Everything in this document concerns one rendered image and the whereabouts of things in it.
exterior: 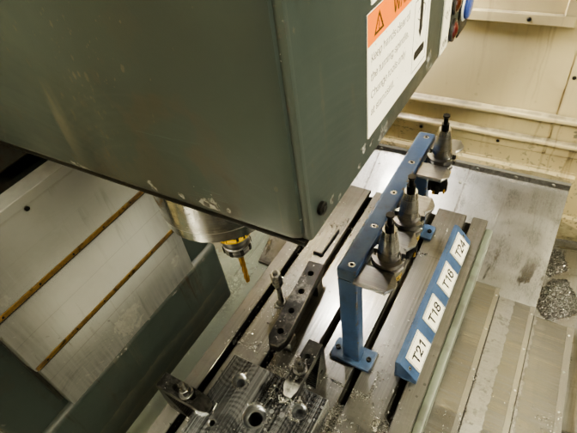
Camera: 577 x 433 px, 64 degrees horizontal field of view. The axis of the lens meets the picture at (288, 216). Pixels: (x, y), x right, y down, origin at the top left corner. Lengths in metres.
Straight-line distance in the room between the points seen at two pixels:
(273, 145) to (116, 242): 0.84
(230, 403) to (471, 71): 1.12
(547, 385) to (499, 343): 0.14
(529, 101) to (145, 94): 1.30
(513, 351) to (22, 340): 1.16
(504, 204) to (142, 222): 1.11
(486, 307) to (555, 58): 0.70
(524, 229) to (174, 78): 1.40
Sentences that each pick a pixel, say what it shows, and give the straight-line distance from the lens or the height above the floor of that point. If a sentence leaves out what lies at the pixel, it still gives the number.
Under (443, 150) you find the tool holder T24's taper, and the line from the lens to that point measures 1.08.
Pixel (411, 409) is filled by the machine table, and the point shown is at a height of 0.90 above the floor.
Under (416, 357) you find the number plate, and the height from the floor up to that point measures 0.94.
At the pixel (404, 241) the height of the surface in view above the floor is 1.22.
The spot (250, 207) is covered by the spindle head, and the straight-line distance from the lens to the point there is 0.35.
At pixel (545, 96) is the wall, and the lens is 1.52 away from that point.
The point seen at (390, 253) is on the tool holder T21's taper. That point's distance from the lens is 0.85.
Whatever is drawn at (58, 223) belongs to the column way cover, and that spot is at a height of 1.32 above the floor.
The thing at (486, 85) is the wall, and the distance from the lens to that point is 1.52.
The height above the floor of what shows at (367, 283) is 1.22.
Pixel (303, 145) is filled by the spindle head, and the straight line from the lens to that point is 0.30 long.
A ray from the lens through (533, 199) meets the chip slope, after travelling 1.65.
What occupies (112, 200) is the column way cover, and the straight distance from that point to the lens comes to 1.06.
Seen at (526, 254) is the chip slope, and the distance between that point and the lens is 1.58.
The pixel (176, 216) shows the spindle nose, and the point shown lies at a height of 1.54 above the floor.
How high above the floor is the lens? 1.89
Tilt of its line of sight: 43 degrees down
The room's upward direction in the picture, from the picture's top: 10 degrees counter-clockwise
